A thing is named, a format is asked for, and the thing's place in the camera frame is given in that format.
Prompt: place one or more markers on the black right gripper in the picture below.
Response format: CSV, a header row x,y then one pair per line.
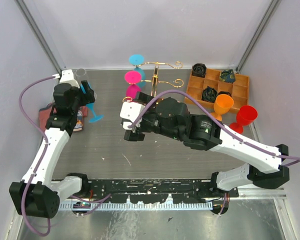
x,y
138,135

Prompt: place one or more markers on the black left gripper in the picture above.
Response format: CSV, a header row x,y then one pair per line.
x,y
88,97

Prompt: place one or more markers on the blue wine glass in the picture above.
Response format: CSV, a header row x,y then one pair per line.
x,y
136,60
90,106

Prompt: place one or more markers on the clear wine glass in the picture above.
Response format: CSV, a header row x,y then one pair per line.
x,y
81,75

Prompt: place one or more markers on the orange wine glass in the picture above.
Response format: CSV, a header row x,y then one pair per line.
x,y
223,103

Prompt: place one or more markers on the red wine glass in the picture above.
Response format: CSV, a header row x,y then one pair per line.
x,y
245,116

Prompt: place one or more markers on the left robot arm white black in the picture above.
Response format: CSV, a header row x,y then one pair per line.
x,y
35,195

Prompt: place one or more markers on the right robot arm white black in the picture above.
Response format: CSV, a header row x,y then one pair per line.
x,y
170,118

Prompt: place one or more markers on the pink wine glass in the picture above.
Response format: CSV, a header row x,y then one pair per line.
x,y
132,78

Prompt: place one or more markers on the colourful packet under left gripper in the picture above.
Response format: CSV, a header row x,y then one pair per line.
x,y
44,114

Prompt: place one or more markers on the wooden compartment tray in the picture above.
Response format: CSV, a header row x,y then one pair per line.
x,y
239,90

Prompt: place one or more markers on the dark rolled cloth front left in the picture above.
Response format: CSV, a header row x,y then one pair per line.
x,y
209,94

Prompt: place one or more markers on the dark rolled cloth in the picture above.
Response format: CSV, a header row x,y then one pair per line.
x,y
199,70
224,93
209,94
227,76

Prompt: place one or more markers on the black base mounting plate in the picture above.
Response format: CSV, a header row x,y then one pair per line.
x,y
150,191

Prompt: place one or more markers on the dark rolled cloth rear left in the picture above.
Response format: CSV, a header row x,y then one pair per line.
x,y
199,70

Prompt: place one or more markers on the dark rolled cloth front right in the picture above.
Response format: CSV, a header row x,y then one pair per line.
x,y
224,93

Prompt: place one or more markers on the dark rolled cloth rear right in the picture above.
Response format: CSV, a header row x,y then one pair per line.
x,y
227,76

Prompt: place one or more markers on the white slotted cable duct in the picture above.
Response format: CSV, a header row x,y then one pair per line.
x,y
68,205

